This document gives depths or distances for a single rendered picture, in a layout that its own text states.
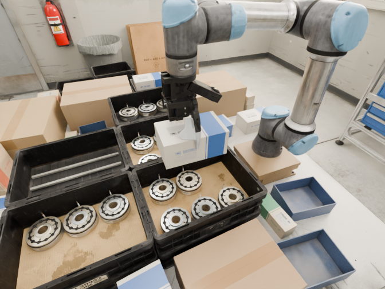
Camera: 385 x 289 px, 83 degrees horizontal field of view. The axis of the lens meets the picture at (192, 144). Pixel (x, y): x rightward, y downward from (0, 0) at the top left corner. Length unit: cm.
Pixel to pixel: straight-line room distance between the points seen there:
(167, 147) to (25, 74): 353
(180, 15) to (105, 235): 68
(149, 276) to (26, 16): 351
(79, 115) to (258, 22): 108
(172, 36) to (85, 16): 323
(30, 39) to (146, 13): 158
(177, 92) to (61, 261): 61
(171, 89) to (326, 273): 80
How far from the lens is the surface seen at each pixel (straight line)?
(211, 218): 70
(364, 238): 113
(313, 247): 101
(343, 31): 78
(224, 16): 55
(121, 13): 371
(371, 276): 106
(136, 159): 102
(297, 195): 112
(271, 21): 80
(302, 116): 91
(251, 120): 135
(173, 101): 57
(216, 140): 65
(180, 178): 87
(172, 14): 50
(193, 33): 51
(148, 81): 156
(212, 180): 91
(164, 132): 64
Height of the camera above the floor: 153
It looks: 41 degrees down
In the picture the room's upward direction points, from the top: straight up
